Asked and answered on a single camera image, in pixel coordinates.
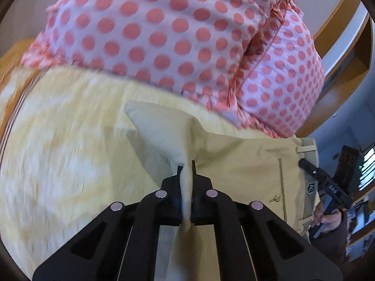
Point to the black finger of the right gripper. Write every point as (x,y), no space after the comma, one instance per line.
(308,167)

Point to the beige khaki pants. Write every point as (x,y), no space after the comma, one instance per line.
(246,168)

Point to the yellow orange patterned bedspread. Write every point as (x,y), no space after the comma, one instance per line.
(68,150)

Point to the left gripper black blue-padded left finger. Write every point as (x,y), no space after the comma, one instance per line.
(121,243)

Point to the wooden bed frame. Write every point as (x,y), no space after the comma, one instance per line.
(344,42)

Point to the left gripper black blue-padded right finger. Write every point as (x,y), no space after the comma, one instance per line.
(252,242)

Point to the person's right hand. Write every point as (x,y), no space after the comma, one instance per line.
(328,222)

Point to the pink polka dot pillow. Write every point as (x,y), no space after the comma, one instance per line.
(215,51)
(282,77)

